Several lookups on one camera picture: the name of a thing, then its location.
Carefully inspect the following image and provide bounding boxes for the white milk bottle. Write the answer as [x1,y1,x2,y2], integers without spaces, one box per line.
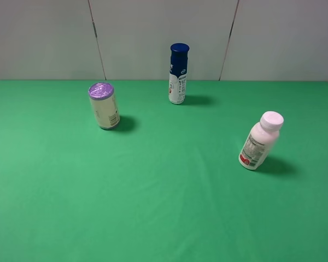
[238,111,284,170]

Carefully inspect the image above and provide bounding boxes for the purple lid cream can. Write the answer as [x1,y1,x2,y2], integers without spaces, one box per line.
[88,82,120,130]

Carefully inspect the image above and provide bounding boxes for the blue and white bottle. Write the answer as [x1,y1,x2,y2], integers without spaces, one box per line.
[168,43,190,104]

